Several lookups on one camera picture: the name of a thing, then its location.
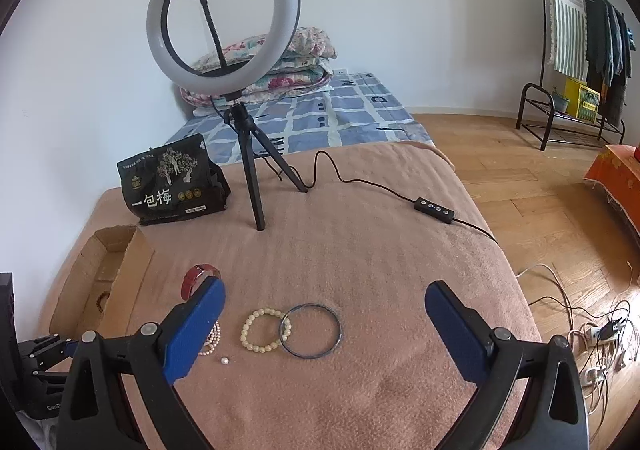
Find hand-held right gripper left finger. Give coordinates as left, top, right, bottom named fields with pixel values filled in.
left=56, top=276, right=227, bottom=450

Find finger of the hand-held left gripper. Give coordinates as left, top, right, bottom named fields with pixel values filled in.
left=17, top=335, right=83, bottom=358
left=29, top=356, right=76, bottom=380

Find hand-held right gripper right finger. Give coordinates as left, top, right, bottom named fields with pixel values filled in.
left=424, top=280, right=591, bottom=450

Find pink pearl bracelet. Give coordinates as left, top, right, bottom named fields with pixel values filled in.
left=199, top=321, right=222, bottom=357

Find cream bead bracelet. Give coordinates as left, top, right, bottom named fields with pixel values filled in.
left=241, top=307, right=293, bottom=352

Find red strap watch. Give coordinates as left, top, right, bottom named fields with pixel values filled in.
left=181, top=264, right=222, bottom=301

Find cardboard box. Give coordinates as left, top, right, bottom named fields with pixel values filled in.
left=37, top=225, right=156, bottom=341

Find dark metal bangle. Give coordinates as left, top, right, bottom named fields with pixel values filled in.
left=278, top=303, right=343, bottom=359

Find black inline remote control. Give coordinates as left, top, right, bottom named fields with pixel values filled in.
left=414, top=197, right=456, bottom=225

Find white power strip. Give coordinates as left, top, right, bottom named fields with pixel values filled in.
left=575, top=322, right=632, bottom=347

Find black snack bag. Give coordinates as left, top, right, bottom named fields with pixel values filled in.
left=117, top=133, right=232, bottom=227

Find black tripod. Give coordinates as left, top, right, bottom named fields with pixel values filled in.
left=226, top=96, right=309, bottom=231

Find orange cloth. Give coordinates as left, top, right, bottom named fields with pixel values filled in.
left=584, top=145, right=640, bottom=251

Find blue plaid bedsheet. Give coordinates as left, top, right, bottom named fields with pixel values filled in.
left=164, top=72, right=431, bottom=165

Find folded floral quilt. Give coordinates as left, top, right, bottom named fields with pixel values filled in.
left=180, top=27, right=335, bottom=117

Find black metal clothes rack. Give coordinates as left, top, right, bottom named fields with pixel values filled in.
left=516, top=0, right=629, bottom=151

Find black phone holder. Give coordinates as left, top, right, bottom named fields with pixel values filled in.
left=179, top=0, right=230, bottom=76

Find dark hanging clothes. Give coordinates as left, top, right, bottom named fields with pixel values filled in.
left=582, top=0, right=637, bottom=123

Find striped hanging cloth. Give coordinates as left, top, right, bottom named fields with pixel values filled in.
left=539, top=0, right=592, bottom=80

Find black ring light cable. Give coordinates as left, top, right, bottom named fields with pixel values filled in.
left=300, top=150, right=497, bottom=239

